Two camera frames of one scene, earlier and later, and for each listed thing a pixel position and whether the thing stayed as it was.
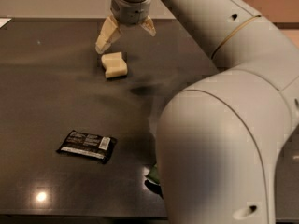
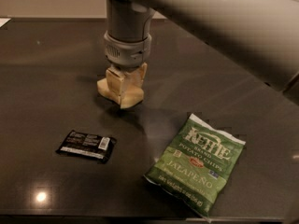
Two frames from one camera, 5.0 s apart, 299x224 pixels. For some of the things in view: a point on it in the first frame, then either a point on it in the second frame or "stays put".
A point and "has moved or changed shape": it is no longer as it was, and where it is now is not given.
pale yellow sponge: [114, 64] has moved or changed shape
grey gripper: [131, 11] -> [128, 54]
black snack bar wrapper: [89, 146] stays put
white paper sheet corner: [4, 21] stays put
